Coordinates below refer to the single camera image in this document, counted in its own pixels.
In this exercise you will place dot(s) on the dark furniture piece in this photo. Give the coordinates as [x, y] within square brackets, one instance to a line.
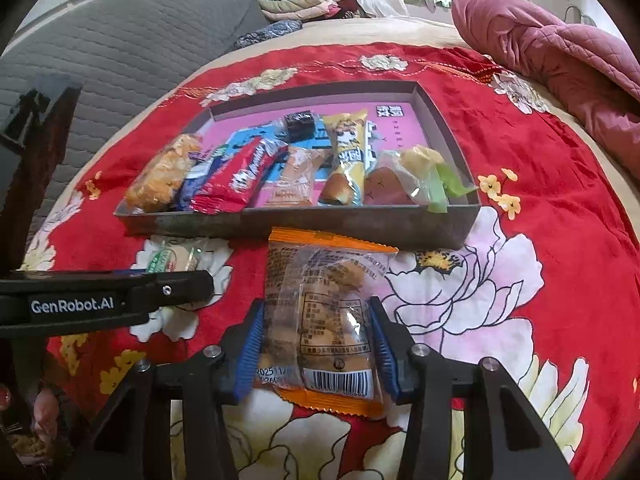
[45, 150]

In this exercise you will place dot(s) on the red floral cloth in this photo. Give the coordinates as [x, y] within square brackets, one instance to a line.
[525, 240]

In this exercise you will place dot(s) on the clear rice cracker packet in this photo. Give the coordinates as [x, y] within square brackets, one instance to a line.
[160, 175]

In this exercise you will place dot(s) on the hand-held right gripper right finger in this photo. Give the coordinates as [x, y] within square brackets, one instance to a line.
[385, 355]

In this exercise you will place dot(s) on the yellow snack packet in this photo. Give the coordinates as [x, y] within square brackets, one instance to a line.
[345, 155]

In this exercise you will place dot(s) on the pink quilt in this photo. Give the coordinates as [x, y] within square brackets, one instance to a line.
[550, 55]

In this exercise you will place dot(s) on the clear orange-edged snack packet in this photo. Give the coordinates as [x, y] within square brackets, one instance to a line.
[325, 310]

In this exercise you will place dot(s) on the red snack packet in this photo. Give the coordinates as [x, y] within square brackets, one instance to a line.
[235, 175]

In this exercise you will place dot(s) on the dark blue floral cloth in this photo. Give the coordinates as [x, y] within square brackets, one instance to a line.
[270, 32]

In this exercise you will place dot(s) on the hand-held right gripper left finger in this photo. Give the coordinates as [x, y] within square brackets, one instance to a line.
[250, 355]

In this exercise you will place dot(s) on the dark round candy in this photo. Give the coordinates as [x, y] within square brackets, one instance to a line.
[301, 124]

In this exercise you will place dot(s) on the shallow grey cardboard box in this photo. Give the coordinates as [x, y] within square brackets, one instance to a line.
[350, 227]

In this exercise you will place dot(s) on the clear green-label snack packet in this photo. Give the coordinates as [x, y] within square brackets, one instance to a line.
[167, 258]

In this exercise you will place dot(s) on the pink book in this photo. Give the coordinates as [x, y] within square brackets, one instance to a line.
[400, 130]

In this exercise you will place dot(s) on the small crumpled cloth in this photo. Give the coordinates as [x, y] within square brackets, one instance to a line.
[427, 1]

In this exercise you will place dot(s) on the blue cookie packet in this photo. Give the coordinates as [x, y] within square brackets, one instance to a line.
[197, 177]

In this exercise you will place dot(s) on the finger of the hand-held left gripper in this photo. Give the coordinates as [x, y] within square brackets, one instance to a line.
[180, 287]

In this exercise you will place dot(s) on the clear brown pastry packet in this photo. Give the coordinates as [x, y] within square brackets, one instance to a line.
[387, 185]

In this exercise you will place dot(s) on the light green snack bag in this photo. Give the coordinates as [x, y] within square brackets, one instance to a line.
[420, 160]

